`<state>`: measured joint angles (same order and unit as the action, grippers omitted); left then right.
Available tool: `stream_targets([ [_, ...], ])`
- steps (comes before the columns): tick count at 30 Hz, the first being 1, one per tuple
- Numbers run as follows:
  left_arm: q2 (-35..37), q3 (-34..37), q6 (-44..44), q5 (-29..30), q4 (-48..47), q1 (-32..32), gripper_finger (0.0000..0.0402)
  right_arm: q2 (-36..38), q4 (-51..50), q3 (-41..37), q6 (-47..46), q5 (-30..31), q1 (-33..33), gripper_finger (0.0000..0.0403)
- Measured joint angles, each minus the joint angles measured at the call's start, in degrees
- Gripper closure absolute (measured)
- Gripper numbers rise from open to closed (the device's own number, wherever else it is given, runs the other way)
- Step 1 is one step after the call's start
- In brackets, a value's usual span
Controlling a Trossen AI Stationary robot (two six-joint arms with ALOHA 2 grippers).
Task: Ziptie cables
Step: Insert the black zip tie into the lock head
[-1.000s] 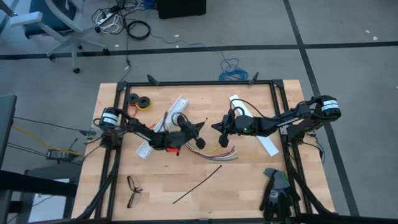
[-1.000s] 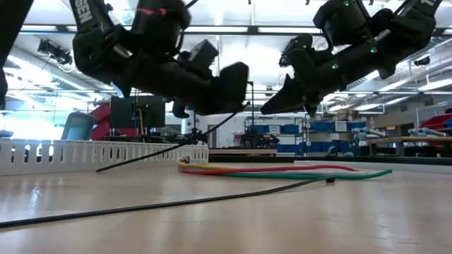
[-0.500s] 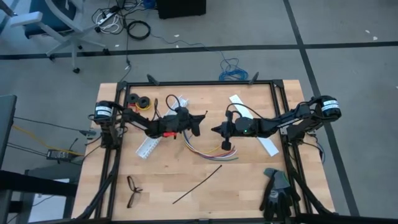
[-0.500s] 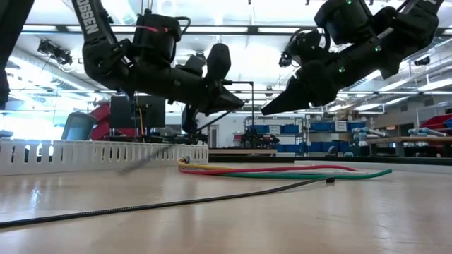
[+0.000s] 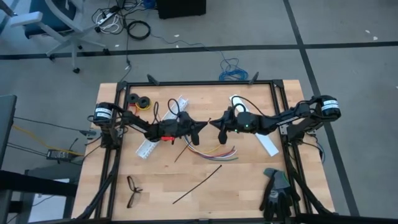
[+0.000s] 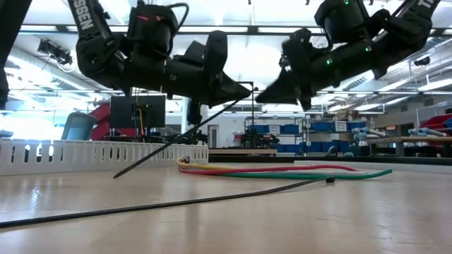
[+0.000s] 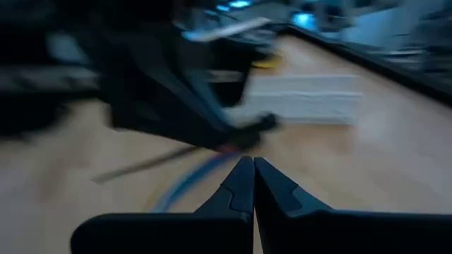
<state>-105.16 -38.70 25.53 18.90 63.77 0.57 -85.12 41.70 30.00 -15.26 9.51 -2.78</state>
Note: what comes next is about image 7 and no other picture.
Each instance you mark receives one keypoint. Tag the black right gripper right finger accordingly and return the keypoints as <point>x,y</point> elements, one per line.
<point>318,233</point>

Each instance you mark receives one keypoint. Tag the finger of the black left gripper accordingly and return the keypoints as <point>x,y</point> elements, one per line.
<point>245,138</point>
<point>266,122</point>

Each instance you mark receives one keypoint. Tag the long black zip tie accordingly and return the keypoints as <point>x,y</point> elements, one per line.
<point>141,165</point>

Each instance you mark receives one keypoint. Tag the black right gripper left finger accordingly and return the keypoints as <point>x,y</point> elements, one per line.
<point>197,233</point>

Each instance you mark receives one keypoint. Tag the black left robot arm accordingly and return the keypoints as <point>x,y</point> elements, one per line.
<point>116,21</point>

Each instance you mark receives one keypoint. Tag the black aluminium table frame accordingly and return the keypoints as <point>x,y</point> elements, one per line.
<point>388,72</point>

